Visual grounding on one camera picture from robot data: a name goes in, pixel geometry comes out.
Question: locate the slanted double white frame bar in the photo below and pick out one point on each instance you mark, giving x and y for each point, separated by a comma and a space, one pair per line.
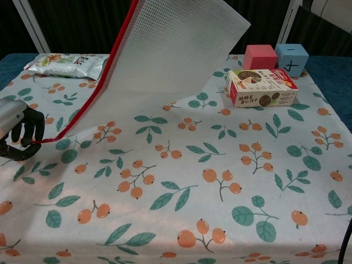
31, 24

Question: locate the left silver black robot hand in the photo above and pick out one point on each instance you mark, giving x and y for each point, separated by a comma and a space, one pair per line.
11, 115

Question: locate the floral fruit print tablecloth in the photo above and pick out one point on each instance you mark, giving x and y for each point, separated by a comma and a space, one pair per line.
192, 178

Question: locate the slanted single white frame bar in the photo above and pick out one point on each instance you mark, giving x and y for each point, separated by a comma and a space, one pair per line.
287, 19

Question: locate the white silver snack bag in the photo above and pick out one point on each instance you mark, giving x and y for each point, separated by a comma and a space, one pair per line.
63, 66

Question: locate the cookie box with red edge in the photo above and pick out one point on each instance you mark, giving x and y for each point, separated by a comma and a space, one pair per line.
261, 88

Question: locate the blue foam cube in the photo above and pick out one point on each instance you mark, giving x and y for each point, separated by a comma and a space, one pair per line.
292, 60

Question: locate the white mesh zipper pouch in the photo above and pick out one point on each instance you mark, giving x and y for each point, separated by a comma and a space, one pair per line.
165, 55

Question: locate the pink foam cube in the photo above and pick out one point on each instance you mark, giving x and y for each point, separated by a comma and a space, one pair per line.
258, 57

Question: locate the black pleated curtain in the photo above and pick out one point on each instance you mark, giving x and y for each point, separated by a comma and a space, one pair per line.
82, 24

